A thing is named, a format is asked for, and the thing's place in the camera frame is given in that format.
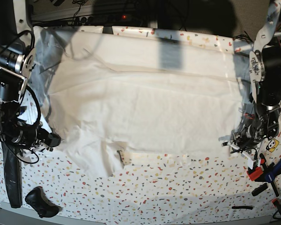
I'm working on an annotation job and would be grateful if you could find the red blue bar clamp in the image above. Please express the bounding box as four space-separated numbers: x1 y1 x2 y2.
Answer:
247 153 281 216

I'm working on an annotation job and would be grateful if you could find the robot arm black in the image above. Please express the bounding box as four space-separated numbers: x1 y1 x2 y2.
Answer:
222 0 281 169
0 0 61 150

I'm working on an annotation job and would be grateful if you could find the yellow cartoon face sticker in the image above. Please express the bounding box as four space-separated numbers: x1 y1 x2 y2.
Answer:
266 139 279 152

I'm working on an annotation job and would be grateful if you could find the black game controller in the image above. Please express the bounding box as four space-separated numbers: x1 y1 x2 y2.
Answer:
25 186 59 218

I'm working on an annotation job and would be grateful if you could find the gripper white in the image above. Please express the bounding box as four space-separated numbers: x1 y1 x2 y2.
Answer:
222 125 264 169
10 121 61 150

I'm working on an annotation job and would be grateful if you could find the terrazzo pattern tablecloth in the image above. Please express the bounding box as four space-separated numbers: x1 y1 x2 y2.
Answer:
0 24 281 223

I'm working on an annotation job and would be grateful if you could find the small black bar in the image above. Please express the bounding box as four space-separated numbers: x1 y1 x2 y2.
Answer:
251 183 268 196

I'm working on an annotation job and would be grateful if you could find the white T-shirt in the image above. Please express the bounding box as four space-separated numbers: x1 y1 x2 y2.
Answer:
31 27 250 177

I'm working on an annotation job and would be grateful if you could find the black power strip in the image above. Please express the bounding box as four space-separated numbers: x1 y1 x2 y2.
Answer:
74 13 133 24

